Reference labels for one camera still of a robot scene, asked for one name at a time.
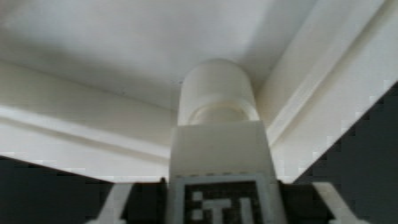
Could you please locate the white leg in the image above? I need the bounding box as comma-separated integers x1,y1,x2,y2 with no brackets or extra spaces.
165,59,288,224

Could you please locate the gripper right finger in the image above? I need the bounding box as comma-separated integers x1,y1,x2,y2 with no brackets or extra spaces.
279,182,371,224

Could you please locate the white square table top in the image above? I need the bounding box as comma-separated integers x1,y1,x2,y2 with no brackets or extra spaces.
0,0,398,182

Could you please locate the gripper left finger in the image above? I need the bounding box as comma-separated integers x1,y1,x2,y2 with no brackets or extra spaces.
85,179,167,224

